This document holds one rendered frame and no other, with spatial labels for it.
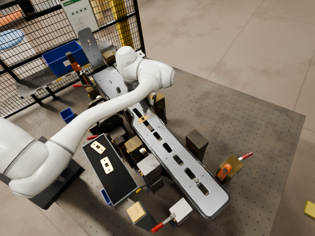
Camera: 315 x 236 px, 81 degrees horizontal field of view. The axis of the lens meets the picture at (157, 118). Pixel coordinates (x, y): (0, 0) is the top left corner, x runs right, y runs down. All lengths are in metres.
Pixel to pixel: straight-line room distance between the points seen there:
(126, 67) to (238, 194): 1.07
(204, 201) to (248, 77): 2.37
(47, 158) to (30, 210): 1.88
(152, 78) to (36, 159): 0.50
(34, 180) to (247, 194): 1.21
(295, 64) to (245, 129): 2.13
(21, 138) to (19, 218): 1.95
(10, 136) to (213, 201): 0.90
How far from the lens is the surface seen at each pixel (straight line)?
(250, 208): 1.43
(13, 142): 0.69
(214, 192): 1.08
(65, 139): 0.71
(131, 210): 0.90
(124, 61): 0.86
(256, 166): 1.53
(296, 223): 2.31
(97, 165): 1.01
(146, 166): 0.99
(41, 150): 0.70
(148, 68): 0.82
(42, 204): 1.56
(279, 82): 3.21
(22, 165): 0.69
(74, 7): 1.85
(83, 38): 1.63
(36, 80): 1.88
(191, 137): 1.14
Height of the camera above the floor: 2.03
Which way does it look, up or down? 55 degrees down
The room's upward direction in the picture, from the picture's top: 9 degrees counter-clockwise
